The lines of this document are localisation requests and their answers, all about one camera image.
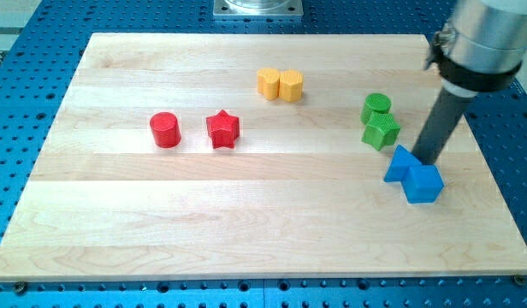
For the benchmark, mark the blue cube block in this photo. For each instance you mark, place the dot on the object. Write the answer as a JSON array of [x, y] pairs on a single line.
[[422, 184]]

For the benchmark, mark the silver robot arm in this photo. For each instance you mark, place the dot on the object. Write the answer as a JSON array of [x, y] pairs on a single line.
[[481, 46]]

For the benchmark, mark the light wooden board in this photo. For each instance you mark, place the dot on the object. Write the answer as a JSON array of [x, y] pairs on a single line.
[[299, 196]]

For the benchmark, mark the red star block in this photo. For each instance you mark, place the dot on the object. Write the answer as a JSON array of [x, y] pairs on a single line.
[[223, 129]]

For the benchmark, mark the yellow heart block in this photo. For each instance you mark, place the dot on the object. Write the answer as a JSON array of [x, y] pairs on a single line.
[[268, 82]]

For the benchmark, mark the yellow hexagon block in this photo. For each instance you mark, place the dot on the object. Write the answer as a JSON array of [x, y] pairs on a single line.
[[291, 85]]

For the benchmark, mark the red cylinder block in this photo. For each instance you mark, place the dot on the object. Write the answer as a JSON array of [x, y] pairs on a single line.
[[165, 129]]

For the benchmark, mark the green star block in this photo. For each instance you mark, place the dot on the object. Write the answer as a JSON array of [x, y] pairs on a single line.
[[380, 130]]

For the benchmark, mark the green cylinder block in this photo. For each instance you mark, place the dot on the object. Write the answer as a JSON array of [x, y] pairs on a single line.
[[376, 106]]

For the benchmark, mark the blue triangular prism block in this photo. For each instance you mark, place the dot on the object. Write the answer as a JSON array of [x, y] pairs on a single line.
[[401, 161]]

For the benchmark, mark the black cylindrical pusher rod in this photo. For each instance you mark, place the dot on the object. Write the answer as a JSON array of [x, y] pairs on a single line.
[[440, 124]]

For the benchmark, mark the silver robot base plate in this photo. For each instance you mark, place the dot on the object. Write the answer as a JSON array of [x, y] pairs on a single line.
[[257, 8]]

